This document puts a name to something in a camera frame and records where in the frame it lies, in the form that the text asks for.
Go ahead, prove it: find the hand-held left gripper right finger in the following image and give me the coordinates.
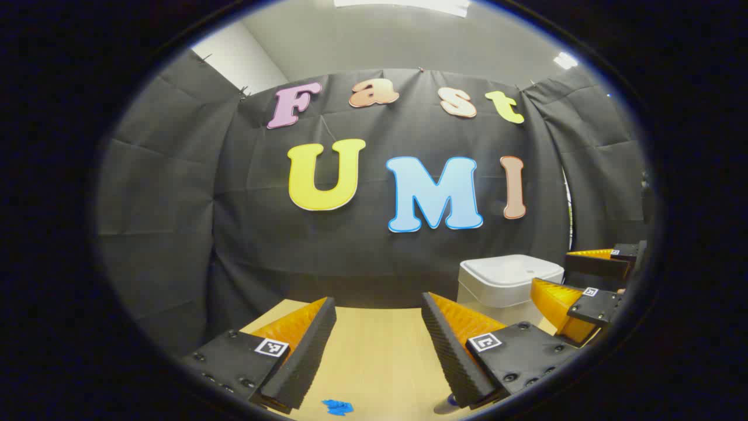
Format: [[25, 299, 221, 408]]
[[421, 291, 585, 410]]

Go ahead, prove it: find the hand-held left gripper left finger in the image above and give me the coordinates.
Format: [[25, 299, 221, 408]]
[[181, 296, 338, 416]]

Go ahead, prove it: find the white desktop garbage bin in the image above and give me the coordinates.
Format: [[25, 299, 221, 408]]
[[457, 254, 566, 328]]

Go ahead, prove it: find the light wooden desktop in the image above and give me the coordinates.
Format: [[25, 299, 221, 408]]
[[240, 298, 562, 421]]

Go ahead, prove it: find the white printed panel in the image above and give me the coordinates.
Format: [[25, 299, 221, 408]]
[[561, 167, 575, 251]]

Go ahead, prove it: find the black backdrop cloth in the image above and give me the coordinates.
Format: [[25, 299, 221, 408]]
[[96, 50, 652, 357]]

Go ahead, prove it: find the long ceiling light panel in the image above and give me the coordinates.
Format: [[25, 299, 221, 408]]
[[333, 0, 471, 18]]

